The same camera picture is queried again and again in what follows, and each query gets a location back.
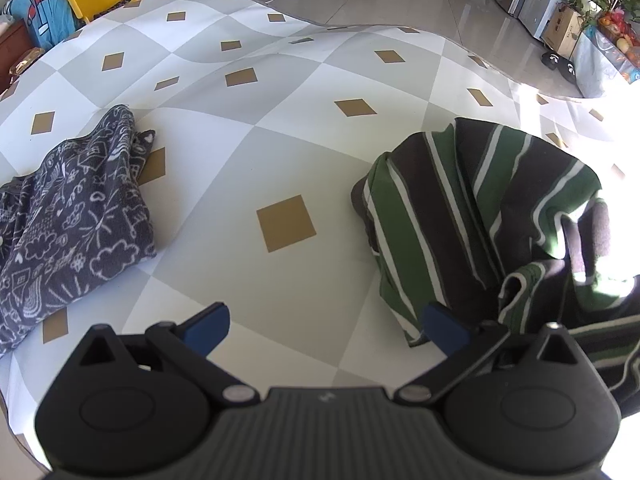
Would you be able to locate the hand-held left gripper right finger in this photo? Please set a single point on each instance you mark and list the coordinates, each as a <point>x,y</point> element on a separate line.
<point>445,330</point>

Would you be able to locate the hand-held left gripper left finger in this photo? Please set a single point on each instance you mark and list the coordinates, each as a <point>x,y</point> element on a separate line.
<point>210,330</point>

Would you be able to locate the dark grey doodle-print fleece garment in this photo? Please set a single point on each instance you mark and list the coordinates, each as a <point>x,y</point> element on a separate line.
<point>75,220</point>

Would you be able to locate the cardboard box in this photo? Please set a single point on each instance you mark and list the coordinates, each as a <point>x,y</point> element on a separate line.
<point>562,30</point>

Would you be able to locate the brown wooden cabinet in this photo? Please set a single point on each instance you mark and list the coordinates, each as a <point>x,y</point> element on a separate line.
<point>17,45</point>

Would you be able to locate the blue cartoon pillow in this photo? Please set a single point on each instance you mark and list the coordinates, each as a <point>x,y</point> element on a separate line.
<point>42,7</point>

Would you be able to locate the green brown striped shirt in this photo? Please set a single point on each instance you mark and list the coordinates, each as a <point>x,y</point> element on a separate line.
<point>440,210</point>

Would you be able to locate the pile of fruit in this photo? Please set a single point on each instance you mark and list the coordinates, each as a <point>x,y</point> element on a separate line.
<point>620,40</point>

